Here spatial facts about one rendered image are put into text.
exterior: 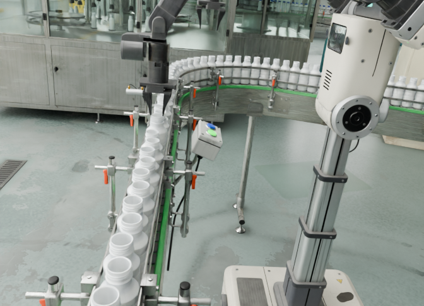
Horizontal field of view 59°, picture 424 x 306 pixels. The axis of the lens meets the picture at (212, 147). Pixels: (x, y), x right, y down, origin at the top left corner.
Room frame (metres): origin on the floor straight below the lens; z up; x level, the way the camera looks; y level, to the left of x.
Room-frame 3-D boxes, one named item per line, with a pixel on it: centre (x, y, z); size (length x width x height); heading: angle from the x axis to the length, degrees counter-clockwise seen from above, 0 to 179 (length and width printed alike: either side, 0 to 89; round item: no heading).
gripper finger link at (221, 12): (1.49, 0.04, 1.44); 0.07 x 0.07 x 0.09; 5
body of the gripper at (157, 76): (1.03, 0.17, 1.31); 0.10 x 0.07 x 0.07; 95
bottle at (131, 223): (0.55, 0.13, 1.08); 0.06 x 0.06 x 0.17
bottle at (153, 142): (0.91, 0.16, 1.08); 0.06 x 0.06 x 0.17
